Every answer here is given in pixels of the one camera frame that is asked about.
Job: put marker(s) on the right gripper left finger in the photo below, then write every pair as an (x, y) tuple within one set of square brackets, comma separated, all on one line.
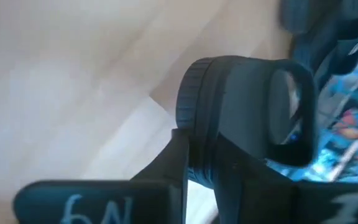
[(104, 202)]

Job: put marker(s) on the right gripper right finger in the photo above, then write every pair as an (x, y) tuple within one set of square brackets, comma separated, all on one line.
[(259, 199)]

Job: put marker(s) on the black slide sandal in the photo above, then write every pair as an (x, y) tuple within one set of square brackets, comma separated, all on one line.
[(244, 102)]

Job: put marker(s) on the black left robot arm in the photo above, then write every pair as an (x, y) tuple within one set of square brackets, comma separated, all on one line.
[(315, 18)]

